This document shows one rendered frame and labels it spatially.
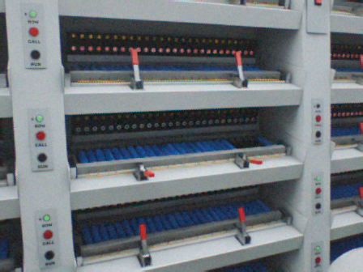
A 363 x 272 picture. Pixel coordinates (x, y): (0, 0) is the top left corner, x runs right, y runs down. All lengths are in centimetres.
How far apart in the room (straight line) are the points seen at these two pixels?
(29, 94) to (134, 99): 21
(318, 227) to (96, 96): 70
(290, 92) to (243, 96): 14
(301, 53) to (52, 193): 70
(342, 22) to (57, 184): 85
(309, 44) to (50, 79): 66
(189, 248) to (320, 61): 60
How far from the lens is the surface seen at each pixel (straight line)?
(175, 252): 91
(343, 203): 126
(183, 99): 83
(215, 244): 96
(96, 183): 80
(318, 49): 105
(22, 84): 75
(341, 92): 111
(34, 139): 75
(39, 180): 76
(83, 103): 77
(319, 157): 106
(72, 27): 98
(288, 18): 101
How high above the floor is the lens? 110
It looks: 5 degrees down
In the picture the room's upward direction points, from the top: 2 degrees counter-clockwise
